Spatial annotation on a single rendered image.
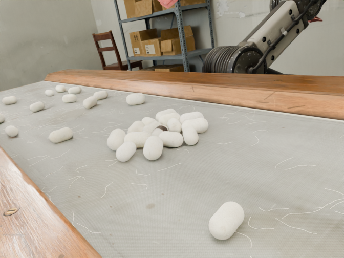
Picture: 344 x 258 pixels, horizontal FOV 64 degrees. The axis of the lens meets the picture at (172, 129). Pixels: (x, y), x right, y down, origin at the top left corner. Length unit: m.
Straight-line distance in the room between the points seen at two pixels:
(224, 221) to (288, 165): 0.11
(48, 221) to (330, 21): 2.33
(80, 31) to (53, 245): 4.94
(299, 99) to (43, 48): 4.62
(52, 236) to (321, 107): 0.33
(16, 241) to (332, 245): 0.20
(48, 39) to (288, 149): 4.72
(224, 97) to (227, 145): 0.16
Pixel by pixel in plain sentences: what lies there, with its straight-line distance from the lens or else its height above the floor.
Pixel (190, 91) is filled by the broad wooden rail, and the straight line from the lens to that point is 0.53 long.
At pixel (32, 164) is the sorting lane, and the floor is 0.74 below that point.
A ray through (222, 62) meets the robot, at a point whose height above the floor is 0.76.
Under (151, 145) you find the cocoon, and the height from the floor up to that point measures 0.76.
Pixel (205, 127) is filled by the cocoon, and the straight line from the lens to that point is 0.35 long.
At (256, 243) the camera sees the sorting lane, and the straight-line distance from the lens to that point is 0.20.
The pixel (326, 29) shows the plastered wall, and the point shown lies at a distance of 2.43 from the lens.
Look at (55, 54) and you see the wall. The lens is 4.92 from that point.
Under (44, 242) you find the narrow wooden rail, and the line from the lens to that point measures 0.21.
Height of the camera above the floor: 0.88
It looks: 21 degrees down
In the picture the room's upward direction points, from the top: 10 degrees counter-clockwise
